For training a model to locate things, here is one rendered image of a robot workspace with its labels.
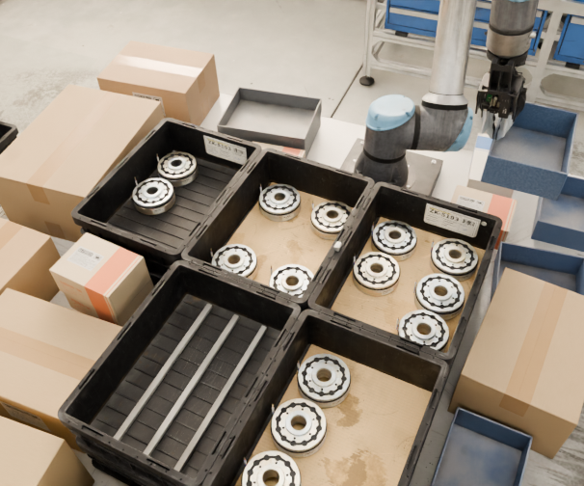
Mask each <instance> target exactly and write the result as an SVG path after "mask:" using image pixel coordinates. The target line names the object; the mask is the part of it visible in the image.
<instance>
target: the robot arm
mask: <svg viewBox="0 0 584 486"><path fill-rule="evenodd" d="M476 4H477V0H440V5H439V13H438V27H437V35H436V43H435V51H434V58H433V65H432V73H431V81H430V89H429V92H428V93H427V94H425V95H424V96H423V97H422V102H421V105H414V103H413V101H412V100H411V99H410V98H408V97H404V96H403V95H400V94H389V95H384V96H381V97H379V98H378V99H377V100H375V101H373V102H372V103H371V105H370V106H369V109H368V114H367V117H366V120H365V123H366V126H365V134H364V141H363V149H362V151H361V153H360V155H359V157H358V159H357V161H356V163H355V168H354V174H358V175H361V176H367V177H370V178H372V179H373V180H374V182H375V184H376V183H378V182H386V183H389V184H392V185H396V186H399V187H402V186H403V185H404V184H405V183H406V182H407V179H408V175H409V168H408V163H407V158H406V151H407V149H408V150H427V151H441V152H447V151H460V150H461V149H463V148H464V146H465V144H466V143H467V140H468V138H469V135H470V132H471V128H472V124H473V111H472V109H471V108H469V107H467V104H468V100H467V99H466V98H465V96H464V88H465V76H466V70H467V63H468V56H469V49H470V44H471V37H472V30H473V23H474V17H475V11H476ZM538 4H539V0H491V15H490V23H489V28H488V35H487V43H486V46H487V57H488V59H489V60H490V61H491V68H490V70H489V72H485V75H484V77H483V80H482V82H480V84H479V89H478V94H477V97H476V100H477V101H476V109H475V114H477V112H478V109H479V108H480V110H481V119H482V122H483V125H482V131H481V133H482V134H484V133H485V131H486V132H487V134H488V135H489V137H490V138H491V139H492V138H493V135H494V131H495V125H494V121H495V114H497V113H498V117H499V118H501V121H500V123H499V125H500V126H499V127H498V130H497V133H496V139H495V140H499V139H500V138H501V137H504V135H505V134H506V133H507V131H508V130H509V129H510V127H511V126H512V125H513V123H514V122H515V119H516V117H517V116H518V115H519V113H520V112H521V111H522V110H523V108H524V105H525V102H526V92H527V88H523V84H524V83H525V80H526V79H525V78H524V77H523V76H522V72H517V71H516V68H515V67H520V66H524V65H525V62H526V58H527V55H528V49H529V47H530V43H531V39H534V38H535V37H536V33H532V32H533V28H534V24H535V19H536V13H537V9H538Z"/></svg>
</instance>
